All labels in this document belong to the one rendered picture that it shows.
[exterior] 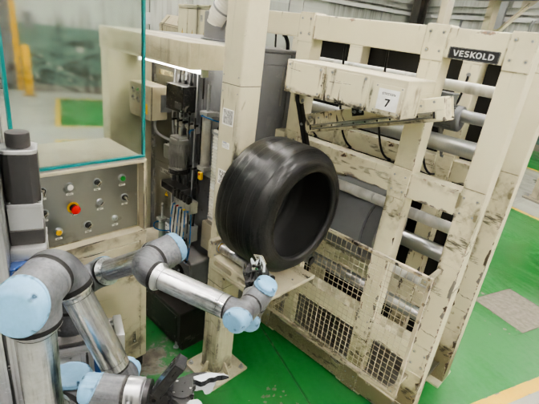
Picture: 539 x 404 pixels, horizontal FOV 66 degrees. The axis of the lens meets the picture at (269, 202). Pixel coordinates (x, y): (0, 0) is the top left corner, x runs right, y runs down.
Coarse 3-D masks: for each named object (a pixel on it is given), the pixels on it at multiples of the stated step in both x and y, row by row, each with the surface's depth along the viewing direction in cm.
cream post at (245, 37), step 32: (256, 0) 166; (256, 32) 172; (224, 64) 181; (256, 64) 178; (224, 96) 185; (256, 96) 185; (224, 128) 189; (256, 128) 192; (224, 160) 194; (224, 288) 217; (224, 352) 238
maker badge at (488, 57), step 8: (456, 48) 167; (464, 48) 165; (448, 56) 170; (456, 56) 168; (464, 56) 165; (472, 56) 163; (480, 56) 161; (488, 56) 160; (496, 56) 158; (496, 64) 158
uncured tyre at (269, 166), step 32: (256, 160) 165; (288, 160) 161; (320, 160) 171; (224, 192) 168; (256, 192) 158; (288, 192) 161; (320, 192) 203; (224, 224) 170; (256, 224) 159; (288, 224) 212; (320, 224) 202; (288, 256) 197
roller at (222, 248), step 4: (220, 244) 198; (224, 244) 198; (220, 248) 197; (224, 248) 196; (228, 248) 195; (224, 252) 195; (228, 252) 194; (232, 252) 193; (228, 256) 194; (232, 256) 192; (236, 256) 191; (232, 260) 193; (236, 260) 190; (240, 260) 189; (244, 260) 188; (240, 264) 188; (272, 276) 178
